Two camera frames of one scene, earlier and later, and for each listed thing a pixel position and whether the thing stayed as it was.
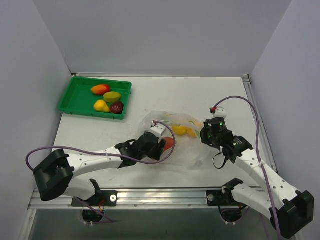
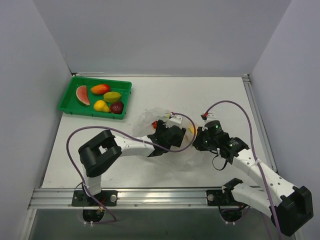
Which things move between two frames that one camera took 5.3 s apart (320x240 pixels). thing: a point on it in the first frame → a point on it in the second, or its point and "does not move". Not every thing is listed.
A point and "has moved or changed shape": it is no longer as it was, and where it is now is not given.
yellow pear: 100,105 does not move
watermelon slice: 169,143 has moved or changed shape
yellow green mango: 112,96 does not move
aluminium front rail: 144,199 does not move
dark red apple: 117,107 does not move
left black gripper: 157,149 → 161,128
